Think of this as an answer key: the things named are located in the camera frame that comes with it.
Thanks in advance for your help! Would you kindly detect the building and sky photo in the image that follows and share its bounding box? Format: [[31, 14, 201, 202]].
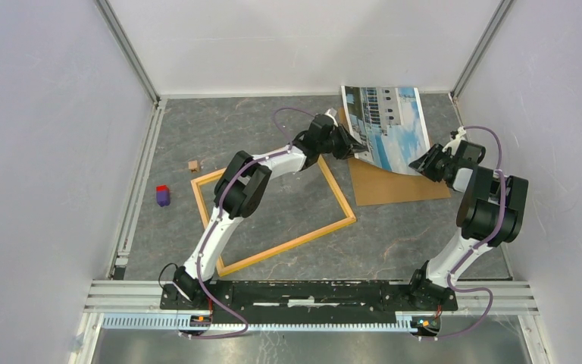
[[341, 86, 431, 175]]

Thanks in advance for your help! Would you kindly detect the small wooden cube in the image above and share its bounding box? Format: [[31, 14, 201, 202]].
[[187, 160, 200, 173]]

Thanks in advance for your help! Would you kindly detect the aluminium rail frame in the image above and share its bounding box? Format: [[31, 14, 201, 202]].
[[67, 98, 553, 364]]

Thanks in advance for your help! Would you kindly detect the brown backing board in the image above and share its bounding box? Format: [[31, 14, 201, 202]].
[[336, 105, 452, 207]]

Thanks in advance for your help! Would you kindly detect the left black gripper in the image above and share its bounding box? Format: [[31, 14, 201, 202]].
[[318, 124, 367, 161]]

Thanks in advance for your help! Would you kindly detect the red and purple block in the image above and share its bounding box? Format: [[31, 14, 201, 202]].
[[155, 185, 171, 207]]

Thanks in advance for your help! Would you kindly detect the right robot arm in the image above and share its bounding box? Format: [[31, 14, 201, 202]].
[[407, 140, 529, 309]]

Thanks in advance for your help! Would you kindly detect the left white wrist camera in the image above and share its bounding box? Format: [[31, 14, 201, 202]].
[[324, 108, 338, 124]]

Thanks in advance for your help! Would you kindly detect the wooden picture frame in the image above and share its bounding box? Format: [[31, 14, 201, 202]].
[[191, 156, 357, 277]]

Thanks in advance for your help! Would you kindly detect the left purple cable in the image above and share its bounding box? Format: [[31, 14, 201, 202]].
[[178, 106, 322, 341]]

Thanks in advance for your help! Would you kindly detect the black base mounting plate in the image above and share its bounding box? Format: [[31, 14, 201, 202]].
[[160, 280, 458, 326]]

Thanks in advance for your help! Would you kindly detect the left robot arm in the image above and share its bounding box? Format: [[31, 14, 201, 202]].
[[173, 113, 365, 309]]

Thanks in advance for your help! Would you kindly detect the purple cable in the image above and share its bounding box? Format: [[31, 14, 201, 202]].
[[178, 106, 322, 341], [411, 125, 507, 341]]

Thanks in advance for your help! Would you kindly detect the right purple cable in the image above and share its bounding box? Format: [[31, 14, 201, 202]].
[[411, 125, 507, 341]]

